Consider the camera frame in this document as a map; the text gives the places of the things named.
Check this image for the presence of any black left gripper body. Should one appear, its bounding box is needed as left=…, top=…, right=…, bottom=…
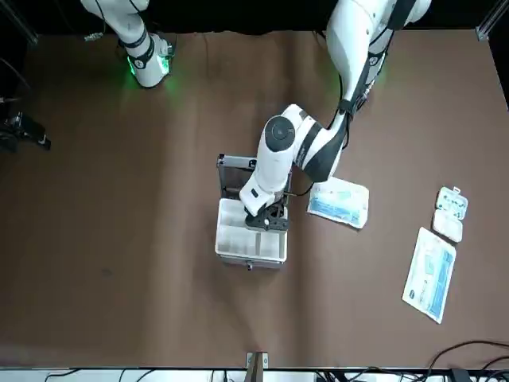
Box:
left=258, top=197, right=290, bottom=220

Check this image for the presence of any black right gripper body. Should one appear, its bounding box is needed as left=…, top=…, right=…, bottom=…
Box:
left=0, top=112, right=27, bottom=132

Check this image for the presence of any white foam partition tray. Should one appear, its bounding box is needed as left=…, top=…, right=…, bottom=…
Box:
left=215, top=197, right=288, bottom=263

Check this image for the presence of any aluminium first-aid case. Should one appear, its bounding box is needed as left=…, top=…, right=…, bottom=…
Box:
left=216, top=153, right=294, bottom=272

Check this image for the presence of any wide white blue flat packet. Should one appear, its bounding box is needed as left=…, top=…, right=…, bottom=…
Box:
left=306, top=177, right=371, bottom=230

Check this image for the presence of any long white blue flat packet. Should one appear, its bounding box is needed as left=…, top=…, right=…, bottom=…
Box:
left=401, top=226, right=458, bottom=325

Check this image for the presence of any white plastic hinged box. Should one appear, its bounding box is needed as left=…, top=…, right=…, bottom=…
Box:
left=431, top=185, right=470, bottom=244

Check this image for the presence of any white side desk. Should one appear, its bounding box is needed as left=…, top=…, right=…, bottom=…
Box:
left=0, top=365, right=509, bottom=382

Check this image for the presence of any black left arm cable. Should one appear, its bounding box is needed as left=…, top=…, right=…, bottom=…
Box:
left=284, top=174, right=317, bottom=199

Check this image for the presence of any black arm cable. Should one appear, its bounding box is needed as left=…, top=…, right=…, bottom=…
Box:
left=284, top=174, right=317, bottom=199
left=0, top=0, right=108, bottom=105

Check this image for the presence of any aluminium frame post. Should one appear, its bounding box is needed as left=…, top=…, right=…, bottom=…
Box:
left=476, top=0, right=509, bottom=41
left=245, top=351, right=269, bottom=382
left=0, top=0, right=40, bottom=45

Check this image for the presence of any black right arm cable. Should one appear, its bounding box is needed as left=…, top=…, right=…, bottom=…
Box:
left=0, top=0, right=108, bottom=105

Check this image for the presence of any black desk cable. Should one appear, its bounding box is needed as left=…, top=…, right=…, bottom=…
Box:
left=427, top=339, right=509, bottom=371

